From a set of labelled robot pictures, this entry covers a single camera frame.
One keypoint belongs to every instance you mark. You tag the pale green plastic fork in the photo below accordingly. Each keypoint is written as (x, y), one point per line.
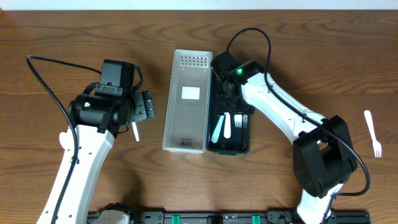
(216, 133)

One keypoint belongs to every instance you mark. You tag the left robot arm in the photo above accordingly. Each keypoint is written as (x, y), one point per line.
(94, 119)

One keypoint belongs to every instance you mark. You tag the black plastic basket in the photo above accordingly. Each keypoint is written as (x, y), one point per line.
(238, 143)

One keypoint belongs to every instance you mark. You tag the white plastic fork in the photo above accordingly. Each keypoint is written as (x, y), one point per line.
(238, 120)
(377, 148)

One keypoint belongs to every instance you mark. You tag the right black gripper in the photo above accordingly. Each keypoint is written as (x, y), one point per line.
(228, 104)

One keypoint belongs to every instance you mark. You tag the clear white plastic basket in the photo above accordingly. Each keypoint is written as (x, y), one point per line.
(187, 110)

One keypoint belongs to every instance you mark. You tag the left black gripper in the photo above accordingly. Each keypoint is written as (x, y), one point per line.
(144, 106)

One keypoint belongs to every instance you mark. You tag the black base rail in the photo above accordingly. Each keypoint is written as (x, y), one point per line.
(119, 213)

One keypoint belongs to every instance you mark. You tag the white plastic spoon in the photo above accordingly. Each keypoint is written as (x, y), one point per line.
(135, 131)
(65, 141)
(227, 125)

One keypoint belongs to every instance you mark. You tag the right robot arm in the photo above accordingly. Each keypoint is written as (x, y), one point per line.
(323, 153)

